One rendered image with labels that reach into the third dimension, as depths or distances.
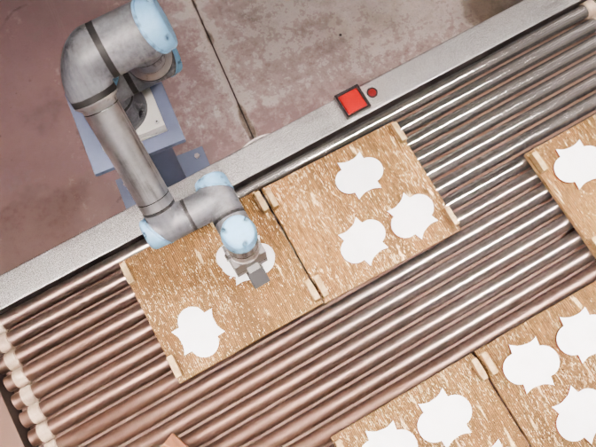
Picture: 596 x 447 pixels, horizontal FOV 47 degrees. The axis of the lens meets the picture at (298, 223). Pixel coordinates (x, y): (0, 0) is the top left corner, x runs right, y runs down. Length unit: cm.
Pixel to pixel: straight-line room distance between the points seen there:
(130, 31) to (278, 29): 179
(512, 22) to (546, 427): 112
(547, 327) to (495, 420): 27
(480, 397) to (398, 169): 62
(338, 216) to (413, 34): 149
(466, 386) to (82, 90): 113
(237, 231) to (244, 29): 179
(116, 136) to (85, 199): 151
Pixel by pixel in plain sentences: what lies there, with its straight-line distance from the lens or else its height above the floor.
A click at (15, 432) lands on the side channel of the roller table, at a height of 95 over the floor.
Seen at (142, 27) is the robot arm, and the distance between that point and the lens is 140.
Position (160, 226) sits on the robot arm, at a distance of 152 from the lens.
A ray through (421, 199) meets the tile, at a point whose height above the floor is 95.
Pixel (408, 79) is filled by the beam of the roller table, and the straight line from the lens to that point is 202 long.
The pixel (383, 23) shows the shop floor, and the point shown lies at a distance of 318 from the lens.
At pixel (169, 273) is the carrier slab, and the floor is 94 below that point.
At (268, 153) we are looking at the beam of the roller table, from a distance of 191.
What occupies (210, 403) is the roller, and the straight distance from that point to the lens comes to 179.
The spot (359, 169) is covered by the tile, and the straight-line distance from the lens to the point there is 186.
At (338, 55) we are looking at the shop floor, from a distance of 308.
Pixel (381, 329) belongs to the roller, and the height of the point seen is 92.
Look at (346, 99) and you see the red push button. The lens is 196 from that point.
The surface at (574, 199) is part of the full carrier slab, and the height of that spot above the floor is 94.
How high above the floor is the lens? 269
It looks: 75 degrees down
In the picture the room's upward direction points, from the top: 1 degrees clockwise
